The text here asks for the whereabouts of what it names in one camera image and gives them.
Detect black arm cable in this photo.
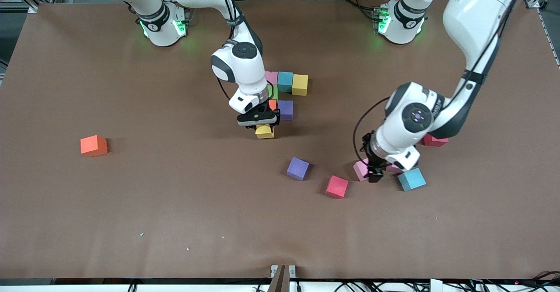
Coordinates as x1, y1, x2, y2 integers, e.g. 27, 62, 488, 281
352, 97, 391, 163
217, 78, 232, 102

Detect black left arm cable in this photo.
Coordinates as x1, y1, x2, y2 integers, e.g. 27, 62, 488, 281
352, 97, 391, 163

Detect cyan foam cube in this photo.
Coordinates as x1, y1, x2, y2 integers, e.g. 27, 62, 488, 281
277, 72, 294, 93
397, 168, 427, 192

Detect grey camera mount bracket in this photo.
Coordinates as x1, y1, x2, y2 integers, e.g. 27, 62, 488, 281
270, 264, 297, 292

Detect aluminium table edge rail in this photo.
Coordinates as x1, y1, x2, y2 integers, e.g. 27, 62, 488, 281
536, 7, 560, 69

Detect purple foam cube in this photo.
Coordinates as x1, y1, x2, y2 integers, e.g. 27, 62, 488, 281
277, 100, 294, 121
287, 156, 310, 181

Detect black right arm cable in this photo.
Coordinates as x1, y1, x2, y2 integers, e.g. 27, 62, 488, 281
217, 78, 232, 102

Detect red foam cube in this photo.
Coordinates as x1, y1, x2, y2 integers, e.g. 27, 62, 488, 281
423, 134, 449, 147
325, 175, 350, 199

